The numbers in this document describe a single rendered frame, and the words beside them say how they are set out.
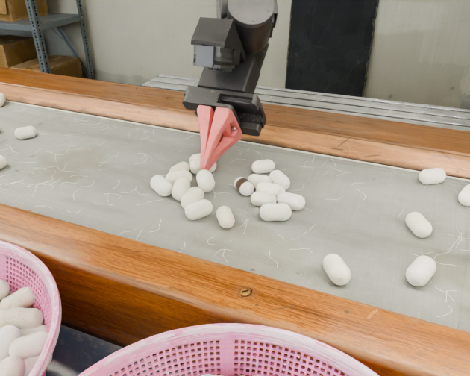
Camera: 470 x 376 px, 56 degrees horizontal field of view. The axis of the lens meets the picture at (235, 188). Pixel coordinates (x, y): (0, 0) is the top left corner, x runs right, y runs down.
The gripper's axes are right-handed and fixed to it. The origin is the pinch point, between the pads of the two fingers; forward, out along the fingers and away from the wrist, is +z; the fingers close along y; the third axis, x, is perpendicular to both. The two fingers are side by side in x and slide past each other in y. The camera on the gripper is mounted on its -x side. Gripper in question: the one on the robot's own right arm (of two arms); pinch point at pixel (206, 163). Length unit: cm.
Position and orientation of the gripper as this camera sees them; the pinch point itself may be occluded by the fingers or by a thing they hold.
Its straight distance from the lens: 56.8
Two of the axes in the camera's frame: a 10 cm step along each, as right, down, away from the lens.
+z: -3.0, 9.1, -2.9
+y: 9.2, 1.9, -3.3
